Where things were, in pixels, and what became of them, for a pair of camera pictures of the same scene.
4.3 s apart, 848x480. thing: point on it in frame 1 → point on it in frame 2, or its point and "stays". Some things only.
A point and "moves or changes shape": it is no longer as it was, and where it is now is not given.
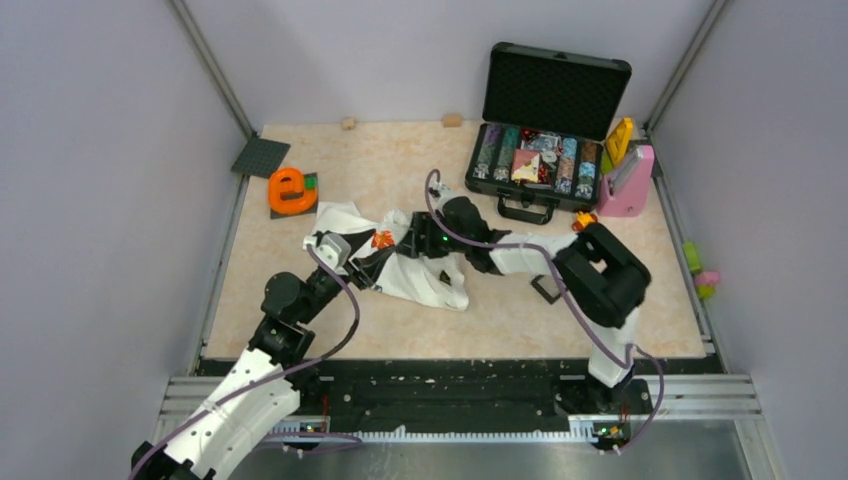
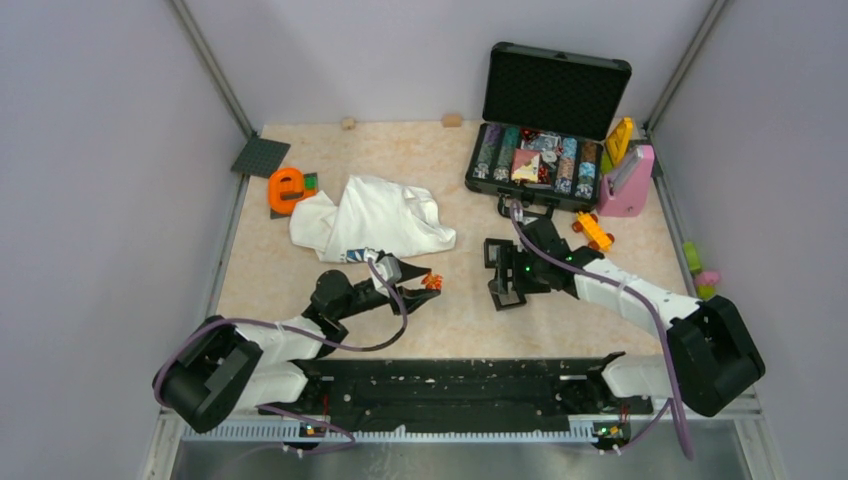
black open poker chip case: [545, 119] stays
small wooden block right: [452, 120] stays
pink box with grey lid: [623, 191] stays
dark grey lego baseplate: [260, 156] stays
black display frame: [548, 287] moves or changes shape
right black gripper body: [446, 243] → [528, 270]
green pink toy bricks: [705, 281] stays
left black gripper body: [363, 272] → [363, 301]
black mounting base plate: [493, 393] stays
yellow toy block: [618, 141] stays
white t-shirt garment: [438, 282] moves or changes shape
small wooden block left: [349, 123] stays
